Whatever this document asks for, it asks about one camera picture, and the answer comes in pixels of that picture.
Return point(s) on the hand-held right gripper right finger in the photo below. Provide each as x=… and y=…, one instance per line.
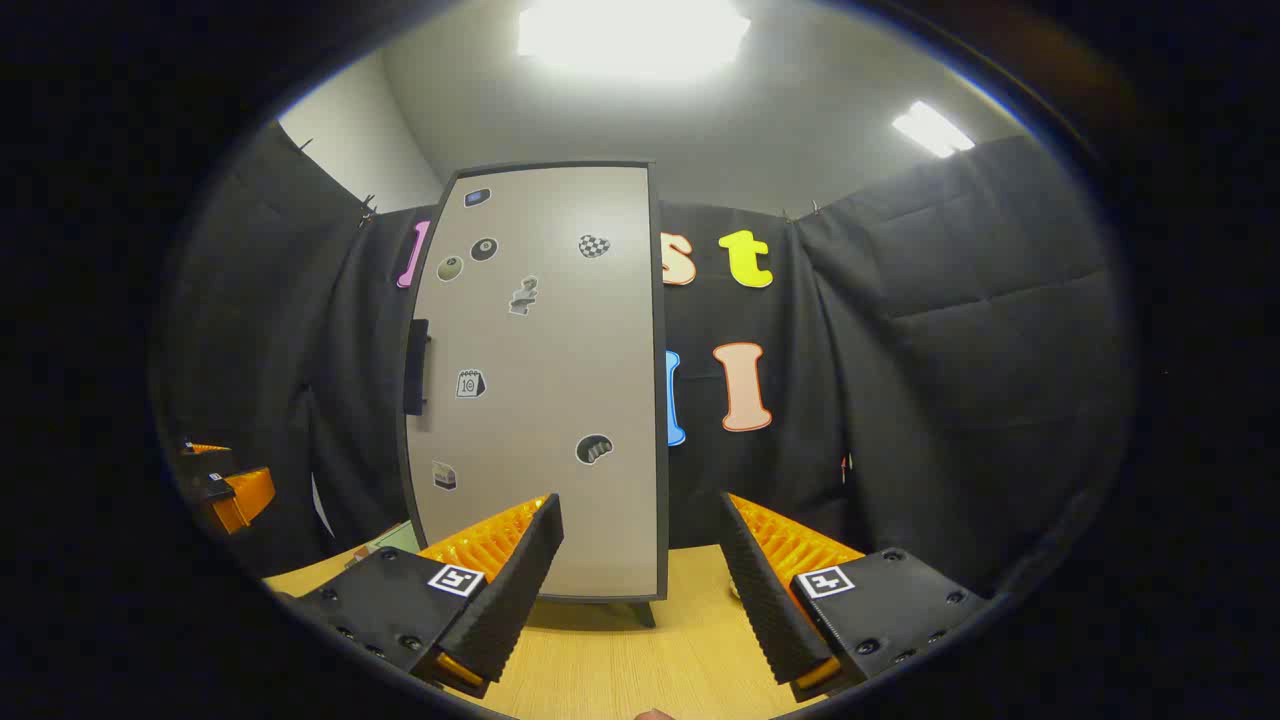
x=765, y=590

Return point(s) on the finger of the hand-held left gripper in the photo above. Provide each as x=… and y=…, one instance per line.
x=210, y=462
x=250, y=498

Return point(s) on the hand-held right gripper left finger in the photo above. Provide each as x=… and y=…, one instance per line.
x=520, y=580

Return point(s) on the dark grey cabinet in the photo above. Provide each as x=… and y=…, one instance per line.
x=661, y=400

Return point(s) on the grey cabinet door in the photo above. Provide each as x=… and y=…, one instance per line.
x=560, y=350

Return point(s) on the black backdrop cloth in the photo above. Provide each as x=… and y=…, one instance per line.
x=950, y=350

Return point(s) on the small ceiling light panel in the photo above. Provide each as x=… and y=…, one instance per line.
x=932, y=128

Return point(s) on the large ceiling light panel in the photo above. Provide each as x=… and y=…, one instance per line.
x=630, y=35

